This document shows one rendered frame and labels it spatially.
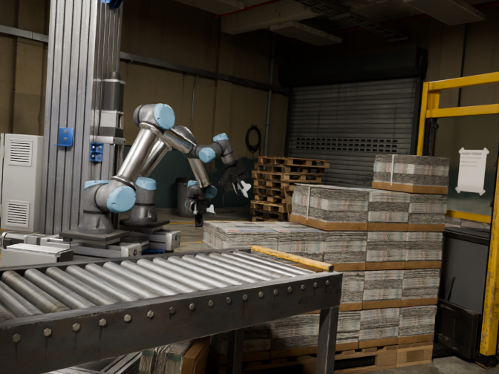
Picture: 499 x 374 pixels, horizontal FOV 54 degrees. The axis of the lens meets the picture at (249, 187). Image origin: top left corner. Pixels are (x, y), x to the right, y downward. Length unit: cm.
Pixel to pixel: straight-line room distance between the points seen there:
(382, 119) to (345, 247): 763
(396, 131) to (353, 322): 744
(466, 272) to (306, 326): 137
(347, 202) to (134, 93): 727
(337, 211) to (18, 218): 164
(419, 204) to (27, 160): 218
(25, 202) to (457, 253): 278
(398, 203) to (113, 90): 172
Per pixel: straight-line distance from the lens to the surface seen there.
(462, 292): 378
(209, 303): 143
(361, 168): 1052
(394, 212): 302
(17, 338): 120
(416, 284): 324
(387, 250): 304
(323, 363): 193
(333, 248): 281
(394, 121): 1019
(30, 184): 260
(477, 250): 368
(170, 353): 217
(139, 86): 973
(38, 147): 258
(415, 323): 331
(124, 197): 214
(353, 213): 285
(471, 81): 363
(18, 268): 170
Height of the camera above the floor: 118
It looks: 3 degrees down
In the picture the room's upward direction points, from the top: 4 degrees clockwise
